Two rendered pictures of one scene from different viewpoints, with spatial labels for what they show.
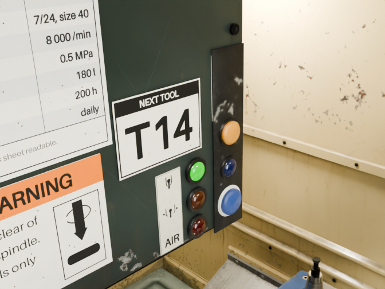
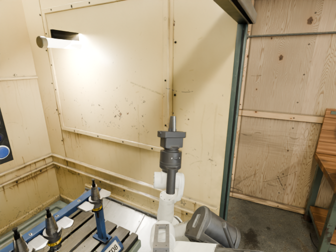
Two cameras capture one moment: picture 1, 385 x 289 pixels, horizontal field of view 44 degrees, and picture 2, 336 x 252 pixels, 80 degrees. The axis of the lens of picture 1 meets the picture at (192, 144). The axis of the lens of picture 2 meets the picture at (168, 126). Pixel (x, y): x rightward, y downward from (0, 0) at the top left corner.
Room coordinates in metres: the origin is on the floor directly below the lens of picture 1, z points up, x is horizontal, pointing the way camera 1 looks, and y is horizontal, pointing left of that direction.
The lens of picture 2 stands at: (-0.14, -0.29, 1.85)
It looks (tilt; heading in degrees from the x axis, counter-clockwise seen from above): 18 degrees down; 341
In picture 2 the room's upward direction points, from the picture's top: straight up
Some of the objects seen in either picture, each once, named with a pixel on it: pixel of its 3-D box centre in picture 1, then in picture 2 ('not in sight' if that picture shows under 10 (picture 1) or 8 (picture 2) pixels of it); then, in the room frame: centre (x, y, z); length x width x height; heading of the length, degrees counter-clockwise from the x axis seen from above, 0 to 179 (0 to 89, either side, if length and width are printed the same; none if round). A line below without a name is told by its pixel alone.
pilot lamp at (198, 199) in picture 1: (197, 199); not in sight; (0.42, 0.00, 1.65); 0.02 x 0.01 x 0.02; 133
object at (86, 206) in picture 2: not in sight; (86, 206); (0.71, -0.19, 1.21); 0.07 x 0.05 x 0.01; 43
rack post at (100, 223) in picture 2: not in sight; (99, 216); (0.83, -0.23, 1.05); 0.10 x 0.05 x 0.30; 43
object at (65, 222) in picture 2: not in sight; (65, 223); (0.64, -0.11, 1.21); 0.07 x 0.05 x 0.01; 43
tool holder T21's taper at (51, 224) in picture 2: not in sight; (50, 222); (0.60, -0.07, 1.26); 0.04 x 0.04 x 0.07
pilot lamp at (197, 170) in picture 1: (196, 171); not in sight; (0.42, 0.00, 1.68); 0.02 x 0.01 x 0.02; 133
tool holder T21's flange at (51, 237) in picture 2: not in sight; (52, 232); (0.60, -0.07, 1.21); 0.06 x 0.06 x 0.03
